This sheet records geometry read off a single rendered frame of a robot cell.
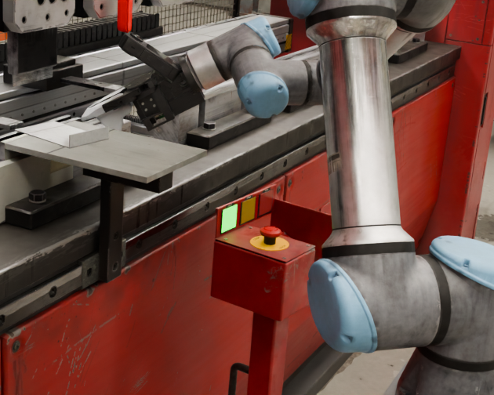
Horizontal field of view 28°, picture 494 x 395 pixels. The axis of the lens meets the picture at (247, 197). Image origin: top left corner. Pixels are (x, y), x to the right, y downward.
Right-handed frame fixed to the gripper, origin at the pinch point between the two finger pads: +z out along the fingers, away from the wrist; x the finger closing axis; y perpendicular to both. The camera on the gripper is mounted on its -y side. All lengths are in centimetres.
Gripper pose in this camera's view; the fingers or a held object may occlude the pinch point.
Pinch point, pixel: (86, 112)
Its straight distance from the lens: 174.9
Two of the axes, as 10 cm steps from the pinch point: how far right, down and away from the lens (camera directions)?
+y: 4.4, 8.4, 3.2
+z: -9.0, 4.3, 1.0
